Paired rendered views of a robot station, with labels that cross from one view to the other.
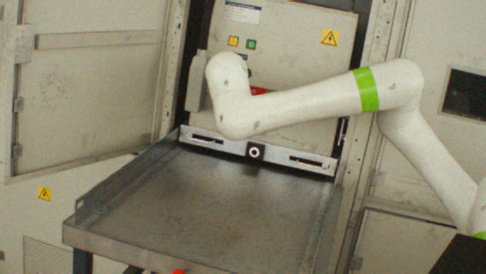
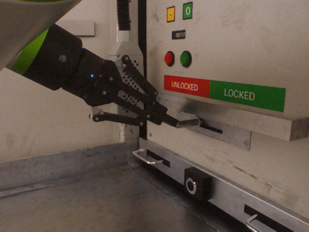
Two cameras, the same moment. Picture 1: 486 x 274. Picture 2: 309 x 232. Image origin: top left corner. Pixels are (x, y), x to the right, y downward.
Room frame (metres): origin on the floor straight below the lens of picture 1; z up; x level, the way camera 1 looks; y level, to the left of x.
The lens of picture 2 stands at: (1.35, -0.39, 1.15)
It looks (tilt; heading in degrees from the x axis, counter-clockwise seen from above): 13 degrees down; 48
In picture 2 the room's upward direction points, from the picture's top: straight up
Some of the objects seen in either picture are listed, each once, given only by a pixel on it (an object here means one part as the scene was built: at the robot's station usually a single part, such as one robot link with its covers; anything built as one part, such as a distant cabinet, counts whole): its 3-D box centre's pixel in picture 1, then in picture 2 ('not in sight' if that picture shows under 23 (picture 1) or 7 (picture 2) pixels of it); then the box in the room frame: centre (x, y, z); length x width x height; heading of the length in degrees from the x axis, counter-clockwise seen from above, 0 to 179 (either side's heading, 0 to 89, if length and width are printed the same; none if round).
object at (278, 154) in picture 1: (257, 147); (210, 180); (1.81, -0.07, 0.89); 0.54 x 0.05 x 0.06; 79
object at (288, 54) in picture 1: (269, 75); (209, 54); (1.79, -0.06, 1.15); 0.48 x 0.01 x 0.48; 79
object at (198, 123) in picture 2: not in sight; (189, 119); (1.78, -0.03, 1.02); 0.06 x 0.02 x 0.04; 169
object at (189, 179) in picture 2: (255, 151); (195, 184); (1.77, -0.06, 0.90); 0.06 x 0.03 x 0.05; 79
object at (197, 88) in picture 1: (198, 83); (127, 79); (1.76, 0.16, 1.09); 0.08 x 0.05 x 0.17; 169
